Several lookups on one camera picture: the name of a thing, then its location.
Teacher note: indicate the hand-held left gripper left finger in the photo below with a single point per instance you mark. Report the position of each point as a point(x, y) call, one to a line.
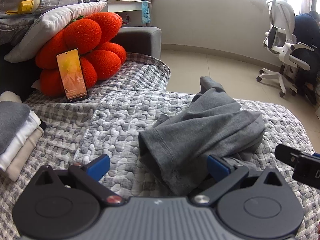
point(101, 165)

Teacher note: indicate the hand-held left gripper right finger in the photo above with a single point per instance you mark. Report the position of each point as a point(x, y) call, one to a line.
point(217, 166)

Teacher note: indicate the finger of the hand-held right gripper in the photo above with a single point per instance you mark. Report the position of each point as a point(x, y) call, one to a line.
point(285, 152)

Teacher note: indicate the grey t-shirt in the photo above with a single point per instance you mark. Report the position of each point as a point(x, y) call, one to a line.
point(200, 130)

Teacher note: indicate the grey quilted blanket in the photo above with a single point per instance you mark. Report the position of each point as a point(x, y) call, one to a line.
point(100, 120)

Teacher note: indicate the black folded cloth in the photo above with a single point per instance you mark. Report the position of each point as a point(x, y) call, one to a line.
point(43, 126)

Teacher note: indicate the beige folded cloth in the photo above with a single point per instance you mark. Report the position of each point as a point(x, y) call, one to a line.
point(25, 152)

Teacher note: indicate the black smartphone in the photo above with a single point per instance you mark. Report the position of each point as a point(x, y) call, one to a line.
point(71, 75)

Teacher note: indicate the grey folded cloth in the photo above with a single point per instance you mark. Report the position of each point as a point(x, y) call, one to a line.
point(12, 125)

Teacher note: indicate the cream folded cloth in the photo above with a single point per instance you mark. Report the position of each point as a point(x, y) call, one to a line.
point(10, 97)

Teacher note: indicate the grey sofa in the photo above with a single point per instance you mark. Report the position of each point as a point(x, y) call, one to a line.
point(140, 37)

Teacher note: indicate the orange-red plush cushion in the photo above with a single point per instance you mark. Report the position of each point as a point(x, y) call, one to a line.
point(85, 32)

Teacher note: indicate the white office chair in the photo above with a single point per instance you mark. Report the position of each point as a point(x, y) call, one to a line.
point(280, 17)

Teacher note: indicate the white pillow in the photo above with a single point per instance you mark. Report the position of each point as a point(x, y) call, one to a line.
point(50, 22)

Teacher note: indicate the blue patterned bag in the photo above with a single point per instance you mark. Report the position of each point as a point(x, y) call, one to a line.
point(146, 12)

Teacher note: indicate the white desk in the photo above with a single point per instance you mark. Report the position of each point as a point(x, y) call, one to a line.
point(130, 5)

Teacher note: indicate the yellow plastic tag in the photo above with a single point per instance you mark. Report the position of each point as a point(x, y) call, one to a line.
point(23, 7)

